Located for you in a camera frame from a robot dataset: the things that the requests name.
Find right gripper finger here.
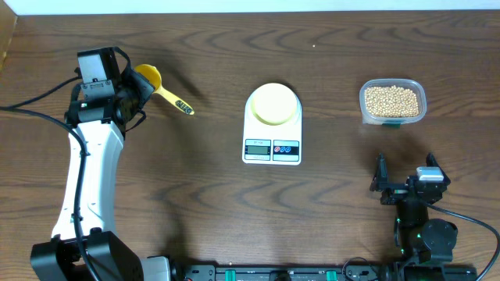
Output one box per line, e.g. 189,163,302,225
426,152,440,168
370,154,388,192

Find yellow measuring scoop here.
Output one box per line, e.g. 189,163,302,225
134,64,195,116

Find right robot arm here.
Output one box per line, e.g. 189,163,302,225
370,154,458,280

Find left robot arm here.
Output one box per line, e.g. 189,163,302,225
30,47,171,280

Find white digital kitchen scale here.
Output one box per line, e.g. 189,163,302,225
241,89,302,165

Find yellow plastic bowl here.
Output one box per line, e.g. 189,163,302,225
250,83,298,126

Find green tape piece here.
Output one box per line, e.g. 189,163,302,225
382,123,401,129

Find soybeans in container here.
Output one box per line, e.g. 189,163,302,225
364,85,420,118

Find clear plastic container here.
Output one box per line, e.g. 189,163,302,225
359,78,427,126

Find wooden side panel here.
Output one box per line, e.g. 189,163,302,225
0,0,18,69

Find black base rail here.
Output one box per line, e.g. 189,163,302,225
170,264,477,281

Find right black cable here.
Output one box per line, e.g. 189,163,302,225
427,201,500,281

